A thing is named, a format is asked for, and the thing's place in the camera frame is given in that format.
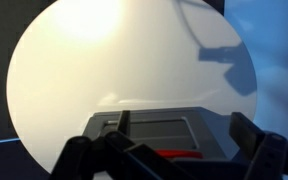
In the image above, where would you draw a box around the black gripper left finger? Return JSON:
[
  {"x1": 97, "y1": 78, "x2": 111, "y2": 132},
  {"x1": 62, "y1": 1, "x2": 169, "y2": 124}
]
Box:
[{"x1": 48, "y1": 109, "x2": 198, "y2": 180}]

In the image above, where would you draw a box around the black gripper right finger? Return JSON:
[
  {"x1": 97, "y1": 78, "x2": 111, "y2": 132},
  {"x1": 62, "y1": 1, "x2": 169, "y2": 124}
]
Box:
[{"x1": 228, "y1": 111, "x2": 288, "y2": 180}]

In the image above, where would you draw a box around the grey oven door with window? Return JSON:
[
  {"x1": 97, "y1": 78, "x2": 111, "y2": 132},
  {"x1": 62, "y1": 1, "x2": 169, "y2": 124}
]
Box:
[{"x1": 83, "y1": 107, "x2": 234, "y2": 160}]

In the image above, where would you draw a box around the grey toy oven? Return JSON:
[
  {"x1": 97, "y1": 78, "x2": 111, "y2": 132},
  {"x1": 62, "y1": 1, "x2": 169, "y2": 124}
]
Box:
[{"x1": 81, "y1": 105, "x2": 252, "y2": 180}]

